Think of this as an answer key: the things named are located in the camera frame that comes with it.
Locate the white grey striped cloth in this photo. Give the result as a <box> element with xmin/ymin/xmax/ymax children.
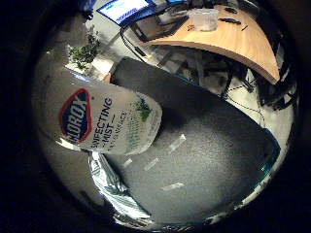
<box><xmin>87</xmin><ymin>150</ymin><xmax>153</xmax><ymax>221</ymax></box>

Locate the black keyboard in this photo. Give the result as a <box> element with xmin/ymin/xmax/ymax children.
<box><xmin>130</xmin><ymin>14</ymin><xmax>190</xmax><ymax>44</ymax></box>

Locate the tall leafy plant white pot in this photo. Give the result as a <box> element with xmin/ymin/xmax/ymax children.
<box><xmin>68</xmin><ymin>24</ymin><xmax>102</xmax><ymax>71</ymax></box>

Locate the clear plastic container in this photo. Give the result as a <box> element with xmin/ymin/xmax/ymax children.
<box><xmin>189</xmin><ymin>7</ymin><xmax>221</xmax><ymax>33</ymax></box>

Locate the curved wooden desk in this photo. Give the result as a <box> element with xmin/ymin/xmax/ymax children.
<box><xmin>146</xmin><ymin>4</ymin><xmax>281</xmax><ymax>85</ymax></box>

